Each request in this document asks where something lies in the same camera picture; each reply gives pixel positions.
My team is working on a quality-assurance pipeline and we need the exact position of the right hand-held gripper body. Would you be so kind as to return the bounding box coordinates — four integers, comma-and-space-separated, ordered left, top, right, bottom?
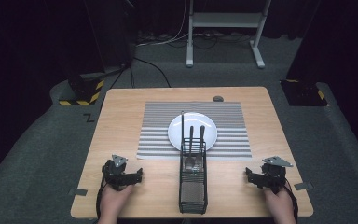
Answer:
259, 155, 295, 192

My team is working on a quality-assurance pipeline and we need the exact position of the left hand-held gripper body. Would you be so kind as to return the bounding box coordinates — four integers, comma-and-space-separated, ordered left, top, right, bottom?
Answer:
102, 154, 138, 191

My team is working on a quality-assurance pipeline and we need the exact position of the black wire cutlery caddy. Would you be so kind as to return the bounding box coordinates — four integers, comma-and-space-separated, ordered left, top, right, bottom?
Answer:
178, 137, 209, 215

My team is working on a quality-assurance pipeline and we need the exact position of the silver fork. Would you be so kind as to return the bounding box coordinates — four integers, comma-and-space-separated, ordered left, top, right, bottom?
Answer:
194, 124, 207, 173

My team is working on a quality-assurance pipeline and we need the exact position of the grey tape piece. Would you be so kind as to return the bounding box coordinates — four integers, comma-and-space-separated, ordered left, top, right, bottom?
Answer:
68, 188, 89, 197
294, 181, 314, 191

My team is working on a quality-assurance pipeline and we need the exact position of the grey striped placemat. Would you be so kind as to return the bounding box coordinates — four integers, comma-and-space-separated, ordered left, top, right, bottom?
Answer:
136, 101, 253, 162

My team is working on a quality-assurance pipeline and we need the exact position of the silver spoon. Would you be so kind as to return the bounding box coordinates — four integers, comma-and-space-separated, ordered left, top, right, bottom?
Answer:
184, 125, 197, 173

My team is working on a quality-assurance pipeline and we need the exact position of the thin dark table knife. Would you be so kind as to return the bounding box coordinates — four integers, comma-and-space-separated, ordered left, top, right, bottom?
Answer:
180, 110, 186, 149

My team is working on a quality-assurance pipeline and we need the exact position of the white plate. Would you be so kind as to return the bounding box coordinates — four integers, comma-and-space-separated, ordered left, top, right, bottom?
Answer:
167, 111, 218, 152

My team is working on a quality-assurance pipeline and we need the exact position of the black stand base hazard tape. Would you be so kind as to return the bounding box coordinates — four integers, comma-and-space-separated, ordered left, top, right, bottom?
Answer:
58, 73, 106, 106
280, 78, 328, 107

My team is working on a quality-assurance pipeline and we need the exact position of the white metal stand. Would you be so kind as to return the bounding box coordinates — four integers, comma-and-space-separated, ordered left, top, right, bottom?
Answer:
186, 0, 272, 69

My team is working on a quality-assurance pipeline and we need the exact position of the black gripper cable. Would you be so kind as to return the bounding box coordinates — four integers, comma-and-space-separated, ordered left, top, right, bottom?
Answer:
95, 180, 107, 219
282, 178, 300, 224

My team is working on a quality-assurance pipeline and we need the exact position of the black floor cable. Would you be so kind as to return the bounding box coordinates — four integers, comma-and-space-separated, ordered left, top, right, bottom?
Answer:
130, 56, 172, 89

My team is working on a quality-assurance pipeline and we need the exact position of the white floor cable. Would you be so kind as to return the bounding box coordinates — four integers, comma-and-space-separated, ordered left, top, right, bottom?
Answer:
135, 0, 190, 48

